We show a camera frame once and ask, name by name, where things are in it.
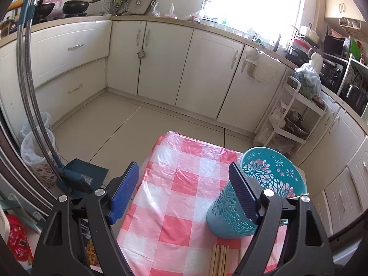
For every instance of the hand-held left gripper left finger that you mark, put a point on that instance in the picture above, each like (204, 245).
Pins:
(123, 192)

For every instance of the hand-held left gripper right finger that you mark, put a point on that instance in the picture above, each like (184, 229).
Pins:
(241, 189)

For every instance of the teal perforated utensil holder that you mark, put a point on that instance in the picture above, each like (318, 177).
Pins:
(224, 215)

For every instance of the bunch of wooden chopsticks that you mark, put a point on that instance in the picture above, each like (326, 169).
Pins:
(220, 260)

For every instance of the blue broom with metal pole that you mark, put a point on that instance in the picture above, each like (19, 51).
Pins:
(74, 184)

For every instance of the pink checkered tablecloth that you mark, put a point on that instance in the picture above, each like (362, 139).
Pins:
(178, 207)

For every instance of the crumpled plastic bags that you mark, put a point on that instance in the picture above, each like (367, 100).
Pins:
(271, 132)

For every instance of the metal pots with lids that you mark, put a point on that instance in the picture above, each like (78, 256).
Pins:
(297, 126)

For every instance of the white rolling cart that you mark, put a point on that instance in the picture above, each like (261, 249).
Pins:
(290, 112)

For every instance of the floral trash bin with bag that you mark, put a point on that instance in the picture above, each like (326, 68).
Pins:
(37, 161)

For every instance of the trash bin with clear bag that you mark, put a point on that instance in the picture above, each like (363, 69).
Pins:
(43, 120)

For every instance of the red patterned bag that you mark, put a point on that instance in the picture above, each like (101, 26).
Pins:
(18, 238)

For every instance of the cream door-hung waste bin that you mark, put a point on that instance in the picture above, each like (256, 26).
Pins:
(263, 67)

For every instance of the plastic bag of greens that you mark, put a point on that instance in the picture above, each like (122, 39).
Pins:
(309, 83)

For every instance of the cream kitchen base cabinets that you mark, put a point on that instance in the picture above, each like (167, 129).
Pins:
(169, 63)

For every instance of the small hanging metal cup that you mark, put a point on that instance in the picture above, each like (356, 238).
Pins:
(141, 55)

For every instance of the steel stock pot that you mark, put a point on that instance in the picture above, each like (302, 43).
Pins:
(355, 99)

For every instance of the black toaster oven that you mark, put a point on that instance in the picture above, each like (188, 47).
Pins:
(332, 73)

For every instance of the white jug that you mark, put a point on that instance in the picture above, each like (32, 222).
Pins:
(316, 61)

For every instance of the red plastic basin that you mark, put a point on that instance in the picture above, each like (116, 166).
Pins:
(302, 46)

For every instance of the white casserole pot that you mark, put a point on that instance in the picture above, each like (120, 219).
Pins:
(309, 34)

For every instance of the black microwave oven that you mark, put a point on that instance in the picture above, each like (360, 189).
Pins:
(336, 46)

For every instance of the clear plastic bag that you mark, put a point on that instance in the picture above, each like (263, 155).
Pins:
(155, 10)
(170, 13)
(196, 16)

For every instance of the green cutting board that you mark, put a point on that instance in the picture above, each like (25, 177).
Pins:
(356, 51)

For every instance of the metal baking tray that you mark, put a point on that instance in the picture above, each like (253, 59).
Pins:
(141, 5)

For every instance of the cream wall cabinet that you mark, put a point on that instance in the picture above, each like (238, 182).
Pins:
(342, 0)

